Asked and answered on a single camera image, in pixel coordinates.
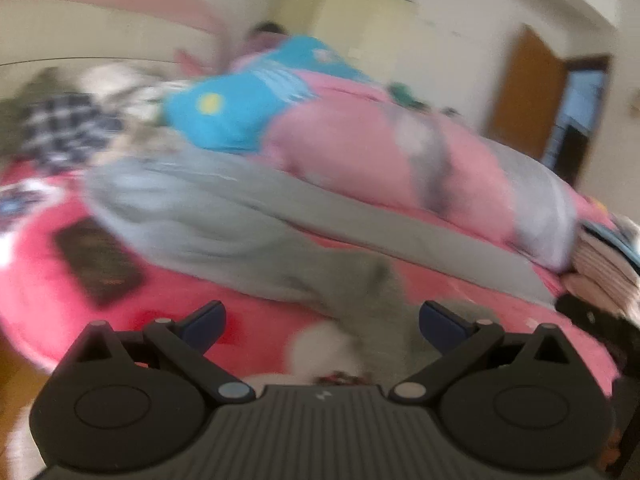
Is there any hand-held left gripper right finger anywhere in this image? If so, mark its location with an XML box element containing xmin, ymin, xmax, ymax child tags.
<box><xmin>389</xmin><ymin>301</ymin><xmax>576</xmax><ymax>405</ymax></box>

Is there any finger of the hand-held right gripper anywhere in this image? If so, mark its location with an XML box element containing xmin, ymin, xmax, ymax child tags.
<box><xmin>556</xmin><ymin>292</ymin><xmax>636</xmax><ymax>343</ymax></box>

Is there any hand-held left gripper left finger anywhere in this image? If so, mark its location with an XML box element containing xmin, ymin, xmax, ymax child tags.
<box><xmin>75</xmin><ymin>301</ymin><xmax>256</xmax><ymax>405</ymax></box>

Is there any grey hoodie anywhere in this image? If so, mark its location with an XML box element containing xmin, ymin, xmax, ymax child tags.
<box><xmin>82</xmin><ymin>152</ymin><xmax>556</xmax><ymax>376</ymax></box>

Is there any beige folded blanket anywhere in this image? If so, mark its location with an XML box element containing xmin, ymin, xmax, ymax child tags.
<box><xmin>562</xmin><ymin>270</ymin><xmax>640</xmax><ymax>317</ymax></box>

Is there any blue grey folded cloth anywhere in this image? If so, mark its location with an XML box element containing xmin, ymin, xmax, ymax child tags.
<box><xmin>582</xmin><ymin>215</ymin><xmax>640</xmax><ymax>266</ymax></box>

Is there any pink grey floral duvet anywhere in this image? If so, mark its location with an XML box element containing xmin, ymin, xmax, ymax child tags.
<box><xmin>265</xmin><ymin>70</ymin><xmax>616</xmax><ymax>271</ymax></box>

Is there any blue pillow with yellow dot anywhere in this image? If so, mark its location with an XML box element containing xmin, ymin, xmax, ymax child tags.
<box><xmin>165</xmin><ymin>35</ymin><xmax>371</xmax><ymax>153</ymax></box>

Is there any green cloth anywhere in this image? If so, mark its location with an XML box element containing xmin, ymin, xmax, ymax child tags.
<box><xmin>390</xmin><ymin>84</ymin><xmax>426</xmax><ymax>108</ymax></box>

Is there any wooden door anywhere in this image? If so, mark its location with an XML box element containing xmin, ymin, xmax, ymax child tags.
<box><xmin>487</xmin><ymin>27</ymin><xmax>568</xmax><ymax>161</ymax></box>

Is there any navy white plaid shirt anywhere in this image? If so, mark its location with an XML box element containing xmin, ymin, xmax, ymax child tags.
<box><xmin>20</xmin><ymin>92</ymin><xmax>126</xmax><ymax>171</ymax></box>

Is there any white fleece blanket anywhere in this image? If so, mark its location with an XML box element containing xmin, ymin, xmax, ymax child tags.
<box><xmin>75</xmin><ymin>62</ymin><xmax>191</xmax><ymax>121</ymax></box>

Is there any olive patterned pillow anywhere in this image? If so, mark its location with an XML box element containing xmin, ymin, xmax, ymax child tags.
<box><xmin>0</xmin><ymin>70</ymin><xmax>56</xmax><ymax>141</ymax></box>

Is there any person in purple top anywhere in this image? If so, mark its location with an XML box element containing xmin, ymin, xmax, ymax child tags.
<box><xmin>242</xmin><ymin>21</ymin><xmax>293</xmax><ymax>58</ymax></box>

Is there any cream pink headboard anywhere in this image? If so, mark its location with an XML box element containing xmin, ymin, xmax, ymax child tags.
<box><xmin>0</xmin><ymin>0</ymin><xmax>226</xmax><ymax>96</ymax></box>

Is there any cream wardrobe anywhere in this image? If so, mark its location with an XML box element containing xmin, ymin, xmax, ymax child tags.
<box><xmin>272</xmin><ymin>0</ymin><xmax>418</xmax><ymax>81</ymax></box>

